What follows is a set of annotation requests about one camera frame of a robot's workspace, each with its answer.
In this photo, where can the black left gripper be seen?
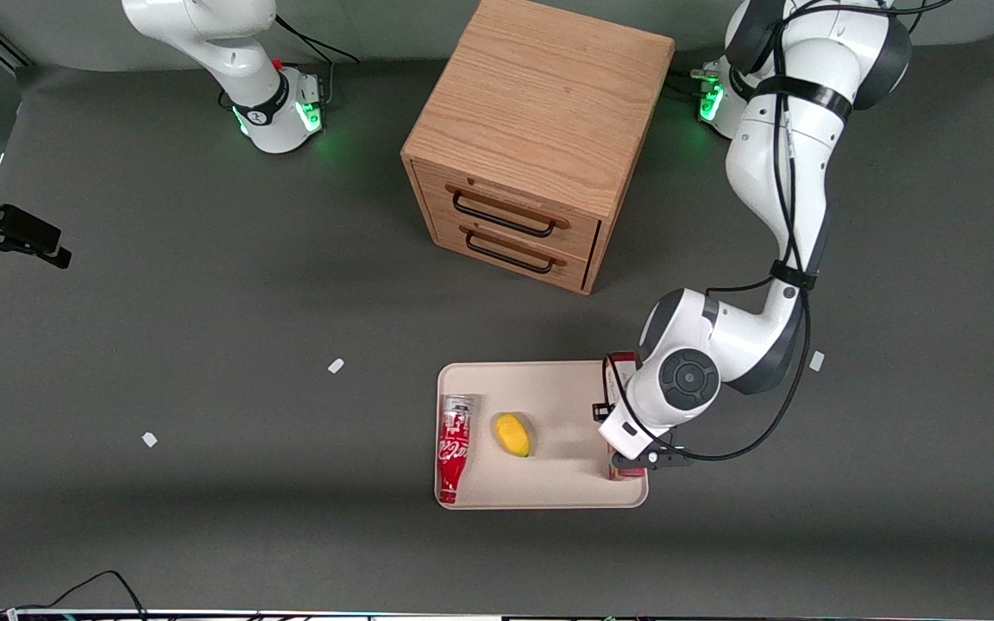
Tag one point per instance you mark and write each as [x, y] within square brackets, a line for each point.
[600, 417]

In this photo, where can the red cookie box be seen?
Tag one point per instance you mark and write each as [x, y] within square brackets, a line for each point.
[626, 473]

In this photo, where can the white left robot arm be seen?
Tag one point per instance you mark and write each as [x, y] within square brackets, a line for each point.
[799, 172]

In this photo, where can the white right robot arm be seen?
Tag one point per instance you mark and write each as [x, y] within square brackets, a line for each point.
[260, 95]

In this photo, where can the beige plastic tray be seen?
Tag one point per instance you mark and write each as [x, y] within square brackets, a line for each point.
[562, 474]

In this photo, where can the yellow mango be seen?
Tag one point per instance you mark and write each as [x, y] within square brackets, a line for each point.
[512, 434]

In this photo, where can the red cola can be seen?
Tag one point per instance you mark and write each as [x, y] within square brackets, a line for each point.
[454, 444]

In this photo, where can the wooden drawer cabinet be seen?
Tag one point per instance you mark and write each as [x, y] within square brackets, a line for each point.
[540, 95]

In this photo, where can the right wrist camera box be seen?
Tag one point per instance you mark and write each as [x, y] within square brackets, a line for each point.
[28, 228]

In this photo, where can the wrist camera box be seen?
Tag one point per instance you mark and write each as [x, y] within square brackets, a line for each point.
[665, 460]
[28, 228]

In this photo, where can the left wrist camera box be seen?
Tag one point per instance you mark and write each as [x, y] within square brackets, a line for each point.
[665, 460]

